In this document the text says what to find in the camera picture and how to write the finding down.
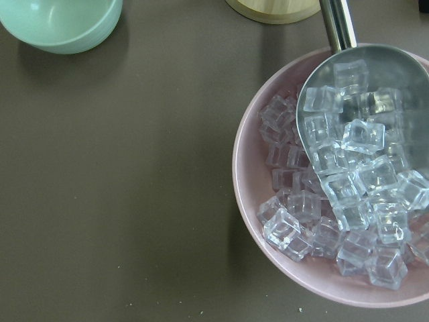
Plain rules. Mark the mint green bowl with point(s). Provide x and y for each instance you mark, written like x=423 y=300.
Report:
x=61 y=27

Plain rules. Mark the wooden stand with round base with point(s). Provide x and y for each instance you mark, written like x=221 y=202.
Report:
x=275 y=12

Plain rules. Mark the pink bowl of ice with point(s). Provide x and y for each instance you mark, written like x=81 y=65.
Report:
x=252 y=186

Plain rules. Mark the steel ice scoop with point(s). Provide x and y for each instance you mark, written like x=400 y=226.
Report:
x=388 y=67

